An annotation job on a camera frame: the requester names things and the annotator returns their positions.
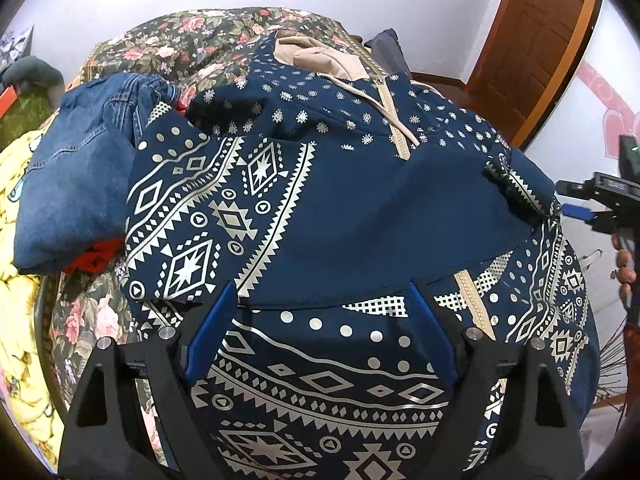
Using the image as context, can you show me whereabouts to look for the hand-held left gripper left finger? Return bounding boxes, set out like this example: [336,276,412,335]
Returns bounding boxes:
[57,280,241,480]

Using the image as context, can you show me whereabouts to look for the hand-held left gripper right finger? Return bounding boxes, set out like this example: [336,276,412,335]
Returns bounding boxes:
[407,280,587,480]

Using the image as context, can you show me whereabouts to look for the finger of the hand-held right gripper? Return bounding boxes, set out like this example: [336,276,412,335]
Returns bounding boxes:
[556,179,600,198]
[562,202,618,235]

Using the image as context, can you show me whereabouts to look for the navy patterned hoodie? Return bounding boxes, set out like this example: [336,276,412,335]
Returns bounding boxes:
[120,7,601,480]

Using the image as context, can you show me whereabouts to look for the person's right hand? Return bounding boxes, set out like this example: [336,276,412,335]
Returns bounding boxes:
[614,247,640,307]

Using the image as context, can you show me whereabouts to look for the red cloth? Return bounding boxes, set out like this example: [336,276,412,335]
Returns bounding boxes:
[62,237,126,276]

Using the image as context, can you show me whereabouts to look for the dark broom bristles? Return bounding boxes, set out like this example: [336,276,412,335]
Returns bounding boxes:
[592,317,635,397]

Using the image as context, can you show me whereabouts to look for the wooden door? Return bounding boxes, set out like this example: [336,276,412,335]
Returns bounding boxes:
[465,0,603,148]

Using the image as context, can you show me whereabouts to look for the yellow blanket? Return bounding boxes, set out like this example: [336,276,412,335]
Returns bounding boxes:
[0,127,66,471]

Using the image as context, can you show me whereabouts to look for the blue denim jeans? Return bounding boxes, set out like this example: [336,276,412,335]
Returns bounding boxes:
[12,72,183,276]

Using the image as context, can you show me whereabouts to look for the dark grey cloth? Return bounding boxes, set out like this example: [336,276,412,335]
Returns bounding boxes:
[365,29,413,81]

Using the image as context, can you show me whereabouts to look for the green patterned cloth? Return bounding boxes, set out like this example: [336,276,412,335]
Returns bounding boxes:
[0,85,63,152]

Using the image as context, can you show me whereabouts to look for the floral bedspread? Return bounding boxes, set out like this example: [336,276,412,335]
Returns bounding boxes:
[47,7,368,466]

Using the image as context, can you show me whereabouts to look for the grey plush cushion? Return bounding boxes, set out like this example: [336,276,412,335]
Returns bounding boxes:
[2,55,66,92]

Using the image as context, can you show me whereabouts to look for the pink wall decoration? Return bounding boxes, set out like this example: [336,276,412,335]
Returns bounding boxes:
[582,60,640,161]

